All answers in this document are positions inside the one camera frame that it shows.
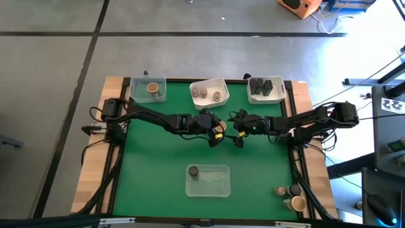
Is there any green table mat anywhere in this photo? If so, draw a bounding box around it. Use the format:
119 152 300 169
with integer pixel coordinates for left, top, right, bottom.
112 80 300 221

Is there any orange box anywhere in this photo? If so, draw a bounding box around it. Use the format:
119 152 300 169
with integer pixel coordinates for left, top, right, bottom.
277 0 323 20

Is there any black cable bundle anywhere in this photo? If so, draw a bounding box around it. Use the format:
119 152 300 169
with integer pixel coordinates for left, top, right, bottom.
290 139 338 221
78 139 127 216

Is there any white sticker sheet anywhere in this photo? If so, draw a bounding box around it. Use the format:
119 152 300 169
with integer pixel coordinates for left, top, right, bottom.
381 97 405 115

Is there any white floor cable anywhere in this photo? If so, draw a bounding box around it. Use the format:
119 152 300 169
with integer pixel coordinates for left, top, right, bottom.
311 12 357 35

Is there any clear plastic bin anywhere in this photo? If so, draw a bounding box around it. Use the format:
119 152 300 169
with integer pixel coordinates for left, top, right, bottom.
129 77 168 104
185 163 232 198

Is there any dark chair base leg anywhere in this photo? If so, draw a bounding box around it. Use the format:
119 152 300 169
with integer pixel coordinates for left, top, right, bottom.
0 134 25 149

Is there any black desk leg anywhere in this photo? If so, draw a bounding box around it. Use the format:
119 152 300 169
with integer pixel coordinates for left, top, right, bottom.
343 60 405 96

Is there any silver aluminium bracket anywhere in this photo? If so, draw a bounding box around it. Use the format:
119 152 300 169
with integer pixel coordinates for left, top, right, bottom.
274 221 313 228
99 217 135 225

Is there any black aluminium table frame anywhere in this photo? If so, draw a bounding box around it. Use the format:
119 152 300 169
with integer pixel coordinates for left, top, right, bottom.
94 75 339 222

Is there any black computer mouse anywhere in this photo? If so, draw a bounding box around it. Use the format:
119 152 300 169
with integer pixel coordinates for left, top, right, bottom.
366 193 398 226

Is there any black camera mount beam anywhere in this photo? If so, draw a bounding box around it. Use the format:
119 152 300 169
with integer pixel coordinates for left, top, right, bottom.
0 213 405 228

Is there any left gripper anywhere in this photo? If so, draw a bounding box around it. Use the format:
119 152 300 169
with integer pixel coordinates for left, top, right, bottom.
189 108 228 149

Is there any white plastic bin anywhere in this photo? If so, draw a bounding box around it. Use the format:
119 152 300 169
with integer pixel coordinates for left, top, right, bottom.
189 77 230 111
246 75 288 105

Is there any black desk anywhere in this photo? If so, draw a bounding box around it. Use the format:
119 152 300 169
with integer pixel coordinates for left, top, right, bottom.
371 84 405 178
361 167 405 228

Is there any blue box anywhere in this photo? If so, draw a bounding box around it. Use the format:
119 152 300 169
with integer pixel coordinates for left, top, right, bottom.
327 0 377 14

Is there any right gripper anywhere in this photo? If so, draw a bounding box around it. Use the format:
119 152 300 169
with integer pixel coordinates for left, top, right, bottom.
227 110 270 149

